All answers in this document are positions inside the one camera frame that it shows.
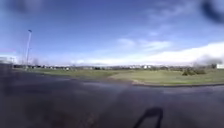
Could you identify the pale kerb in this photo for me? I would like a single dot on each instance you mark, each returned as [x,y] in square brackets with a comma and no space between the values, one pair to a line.
[173,85]

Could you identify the dark grey asphalt road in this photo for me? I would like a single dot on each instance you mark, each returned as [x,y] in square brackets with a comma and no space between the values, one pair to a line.
[76,100]

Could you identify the flat green grass field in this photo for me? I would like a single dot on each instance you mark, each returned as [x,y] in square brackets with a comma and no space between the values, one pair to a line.
[70,72]

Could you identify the sloping green grass field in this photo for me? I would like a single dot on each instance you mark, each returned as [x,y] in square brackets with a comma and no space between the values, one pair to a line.
[166,77]

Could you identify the clump of dark bushes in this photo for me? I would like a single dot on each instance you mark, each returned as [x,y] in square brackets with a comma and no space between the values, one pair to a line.
[193,72]

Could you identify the tall street lamp pole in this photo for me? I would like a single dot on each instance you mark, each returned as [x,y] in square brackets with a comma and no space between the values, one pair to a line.
[27,50]

